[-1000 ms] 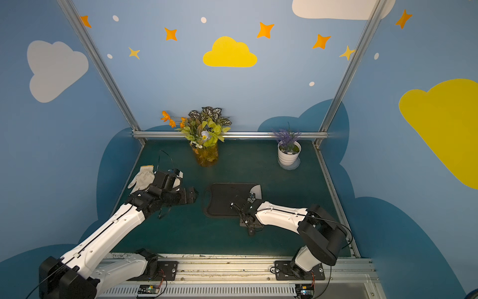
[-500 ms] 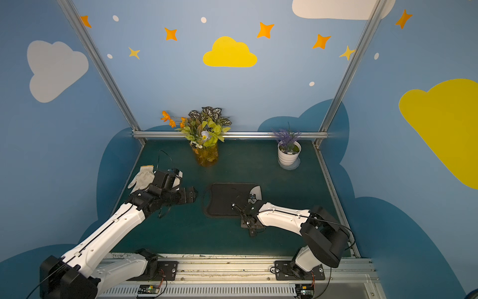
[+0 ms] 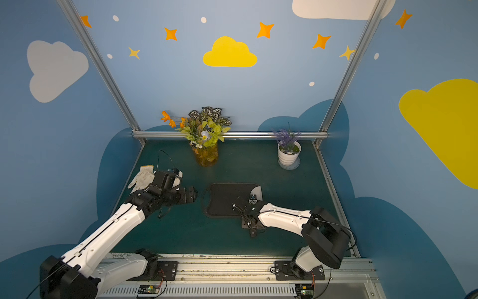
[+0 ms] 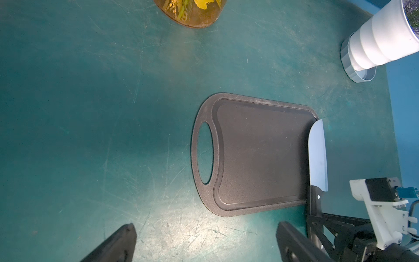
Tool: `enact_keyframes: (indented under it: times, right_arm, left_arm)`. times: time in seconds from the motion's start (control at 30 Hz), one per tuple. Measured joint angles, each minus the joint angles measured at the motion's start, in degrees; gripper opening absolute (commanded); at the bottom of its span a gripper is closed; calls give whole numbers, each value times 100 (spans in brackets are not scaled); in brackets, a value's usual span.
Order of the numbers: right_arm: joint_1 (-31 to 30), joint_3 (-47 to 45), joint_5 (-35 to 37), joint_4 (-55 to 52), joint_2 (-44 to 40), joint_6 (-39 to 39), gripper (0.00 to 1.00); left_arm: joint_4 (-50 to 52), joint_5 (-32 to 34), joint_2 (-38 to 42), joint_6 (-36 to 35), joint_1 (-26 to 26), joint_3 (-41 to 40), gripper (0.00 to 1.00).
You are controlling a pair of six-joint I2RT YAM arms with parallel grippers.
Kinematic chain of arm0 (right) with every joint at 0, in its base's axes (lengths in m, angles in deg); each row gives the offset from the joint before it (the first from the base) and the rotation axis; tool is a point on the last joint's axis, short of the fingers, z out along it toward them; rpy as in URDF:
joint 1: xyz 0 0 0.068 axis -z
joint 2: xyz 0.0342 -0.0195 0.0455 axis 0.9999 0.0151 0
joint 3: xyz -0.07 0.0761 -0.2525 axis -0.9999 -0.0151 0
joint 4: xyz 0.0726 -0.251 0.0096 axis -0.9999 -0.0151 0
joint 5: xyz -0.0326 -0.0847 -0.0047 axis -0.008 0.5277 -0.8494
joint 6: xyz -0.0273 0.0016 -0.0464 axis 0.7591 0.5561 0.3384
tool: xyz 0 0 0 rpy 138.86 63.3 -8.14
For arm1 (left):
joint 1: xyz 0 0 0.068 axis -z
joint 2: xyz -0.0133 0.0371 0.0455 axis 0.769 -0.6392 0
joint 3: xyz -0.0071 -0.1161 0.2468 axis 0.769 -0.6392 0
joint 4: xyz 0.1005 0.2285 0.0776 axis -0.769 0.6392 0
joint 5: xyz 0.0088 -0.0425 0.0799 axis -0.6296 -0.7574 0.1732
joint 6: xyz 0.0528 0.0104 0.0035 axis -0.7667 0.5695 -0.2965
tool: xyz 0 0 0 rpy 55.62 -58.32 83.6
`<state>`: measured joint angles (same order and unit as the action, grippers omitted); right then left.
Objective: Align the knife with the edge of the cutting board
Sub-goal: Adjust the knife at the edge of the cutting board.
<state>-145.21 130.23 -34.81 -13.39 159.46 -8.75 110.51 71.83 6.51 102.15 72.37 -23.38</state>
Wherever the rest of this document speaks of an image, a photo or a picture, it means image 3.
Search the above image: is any flower bouquet amber vase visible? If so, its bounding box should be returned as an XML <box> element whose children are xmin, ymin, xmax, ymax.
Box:
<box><xmin>161</xmin><ymin>106</ymin><xmax>232</xmax><ymax>167</ymax></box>

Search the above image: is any lavender plant white pot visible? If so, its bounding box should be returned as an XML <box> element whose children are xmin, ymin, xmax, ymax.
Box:
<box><xmin>273</xmin><ymin>128</ymin><xmax>302</xmax><ymax>171</ymax></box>

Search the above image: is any cleaver knife black handle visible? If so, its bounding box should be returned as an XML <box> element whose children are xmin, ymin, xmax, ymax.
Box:
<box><xmin>248</xmin><ymin>186</ymin><xmax>263</xmax><ymax>204</ymax></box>

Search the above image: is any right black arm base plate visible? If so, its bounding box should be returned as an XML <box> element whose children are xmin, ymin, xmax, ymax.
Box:
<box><xmin>270</xmin><ymin>260</ymin><xmax>326</xmax><ymax>281</ymax></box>

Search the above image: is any aluminium upright post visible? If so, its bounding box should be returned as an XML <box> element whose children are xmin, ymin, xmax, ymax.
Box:
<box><xmin>57</xmin><ymin>0</ymin><xmax>141</xmax><ymax>134</ymax></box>
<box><xmin>314</xmin><ymin>0</ymin><xmax>388</xmax><ymax>150</ymax></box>

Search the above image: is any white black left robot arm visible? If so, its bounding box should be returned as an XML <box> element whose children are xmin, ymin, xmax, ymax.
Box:
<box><xmin>38</xmin><ymin>168</ymin><xmax>198</xmax><ymax>299</ymax></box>

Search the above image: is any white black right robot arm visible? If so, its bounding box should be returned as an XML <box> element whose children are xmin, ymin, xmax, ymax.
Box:
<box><xmin>232</xmin><ymin>201</ymin><xmax>353</xmax><ymax>280</ymax></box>

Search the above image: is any left controller circuit board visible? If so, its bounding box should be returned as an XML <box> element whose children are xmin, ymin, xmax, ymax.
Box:
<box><xmin>137</xmin><ymin>285</ymin><xmax>159</xmax><ymax>297</ymax></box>

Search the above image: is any right aluminium upright post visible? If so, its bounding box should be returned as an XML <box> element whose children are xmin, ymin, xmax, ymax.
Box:
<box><xmin>314</xmin><ymin>0</ymin><xmax>388</xmax><ymax>150</ymax></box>

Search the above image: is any aluminium front rail frame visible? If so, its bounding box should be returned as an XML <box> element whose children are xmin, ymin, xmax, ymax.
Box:
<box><xmin>97</xmin><ymin>253</ymin><xmax>386</xmax><ymax>299</ymax></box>

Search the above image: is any black cutting board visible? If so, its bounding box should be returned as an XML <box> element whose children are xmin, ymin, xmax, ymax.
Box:
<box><xmin>201</xmin><ymin>183</ymin><xmax>259</xmax><ymax>219</ymax></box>

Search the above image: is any aluminium rear crossbar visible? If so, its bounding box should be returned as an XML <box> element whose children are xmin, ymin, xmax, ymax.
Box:
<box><xmin>133</xmin><ymin>131</ymin><xmax>328</xmax><ymax>140</ymax></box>

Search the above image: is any controller circuit board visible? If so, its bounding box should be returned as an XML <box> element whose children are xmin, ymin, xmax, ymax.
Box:
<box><xmin>137</xmin><ymin>285</ymin><xmax>159</xmax><ymax>297</ymax></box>
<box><xmin>296</xmin><ymin>284</ymin><xmax>315</xmax><ymax>299</ymax></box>

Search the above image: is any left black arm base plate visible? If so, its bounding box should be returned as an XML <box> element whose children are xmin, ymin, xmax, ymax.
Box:
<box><xmin>149</xmin><ymin>260</ymin><xmax>179</xmax><ymax>282</ymax></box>

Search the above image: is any right controller circuit board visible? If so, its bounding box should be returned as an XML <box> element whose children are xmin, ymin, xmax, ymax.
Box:
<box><xmin>296</xmin><ymin>284</ymin><xmax>315</xmax><ymax>299</ymax></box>

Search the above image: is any left aluminium upright post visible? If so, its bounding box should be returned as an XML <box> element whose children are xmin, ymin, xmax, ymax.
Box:
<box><xmin>57</xmin><ymin>0</ymin><xmax>141</xmax><ymax>134</ymax></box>

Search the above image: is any white cotton glove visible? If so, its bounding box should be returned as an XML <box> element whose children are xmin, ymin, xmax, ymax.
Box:
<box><xmin>128</xmin><ymin>165</ymin><xmax>155</xmax><ymax>194</ymax></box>

